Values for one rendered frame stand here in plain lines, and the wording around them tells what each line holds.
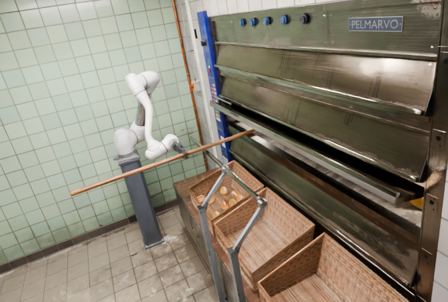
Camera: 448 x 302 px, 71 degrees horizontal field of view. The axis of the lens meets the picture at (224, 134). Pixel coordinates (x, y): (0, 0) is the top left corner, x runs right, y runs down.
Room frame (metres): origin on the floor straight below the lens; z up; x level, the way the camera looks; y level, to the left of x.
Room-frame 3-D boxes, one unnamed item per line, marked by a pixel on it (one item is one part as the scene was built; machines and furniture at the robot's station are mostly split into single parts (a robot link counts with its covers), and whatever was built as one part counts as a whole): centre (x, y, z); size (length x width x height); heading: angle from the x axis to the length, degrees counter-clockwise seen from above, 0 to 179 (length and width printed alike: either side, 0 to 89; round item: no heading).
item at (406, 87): (1.81, -0.38, 1.80); 1.79 x 0.11 x 0.19; 21
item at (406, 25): (1.82, -0.41, 1.99); 1.80 x 0.08 x 0.21; 21
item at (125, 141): (2.74, 0.93, 1.17); 0.18 x 0.16 x 0.22; 145
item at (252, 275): (1.70, -0.14, 0.72); 0.56 x 0.49 x 0.28; 22
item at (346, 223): (1.81, -0.38, 1.02); 1.79 x 0.11 x 0.19; 21
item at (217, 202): (2.25, 0.08, 0.72); 0.56 x 0.49 x 0.28; 20
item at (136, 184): (2.73, 0.93, 0.50); 0.21 x 0.21 x 1.00; 21
